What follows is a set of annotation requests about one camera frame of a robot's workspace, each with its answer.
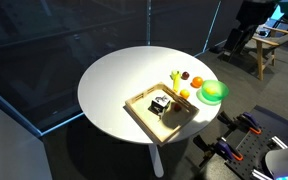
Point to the yellow ball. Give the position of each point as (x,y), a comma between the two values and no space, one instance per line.
(184,93)

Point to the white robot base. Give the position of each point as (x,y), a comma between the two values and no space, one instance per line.
(277,163)

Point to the green plastic bowl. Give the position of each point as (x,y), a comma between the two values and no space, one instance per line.
(221,90)

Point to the black and white cube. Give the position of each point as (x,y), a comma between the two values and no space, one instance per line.
(160,104)

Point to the wooden tray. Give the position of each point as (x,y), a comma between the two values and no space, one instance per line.
(160,128)

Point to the yellow green corn toy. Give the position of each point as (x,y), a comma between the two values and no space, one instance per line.
(176,77)

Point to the small red fruit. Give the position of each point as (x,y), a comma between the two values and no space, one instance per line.
(177,107)

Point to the white round table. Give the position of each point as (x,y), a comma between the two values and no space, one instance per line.
(120,75)

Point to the dark red plum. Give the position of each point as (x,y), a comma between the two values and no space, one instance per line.
(185,75)

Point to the orange fruit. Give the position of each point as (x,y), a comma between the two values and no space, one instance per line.
(197,82)

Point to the yellow lemon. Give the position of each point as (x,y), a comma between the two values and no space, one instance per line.
(210,91)

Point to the lower purple orange clamp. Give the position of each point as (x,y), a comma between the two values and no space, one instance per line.
(221,147)

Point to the purple orange clamp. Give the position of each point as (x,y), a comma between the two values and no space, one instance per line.
(244,121)
(221,147)

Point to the upper purple orange clamp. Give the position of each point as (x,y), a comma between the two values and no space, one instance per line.
(244,121)

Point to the wooden chair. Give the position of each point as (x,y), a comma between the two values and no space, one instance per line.
(265,48)

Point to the black perforated mounting board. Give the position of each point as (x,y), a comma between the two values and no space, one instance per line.
(253,147)

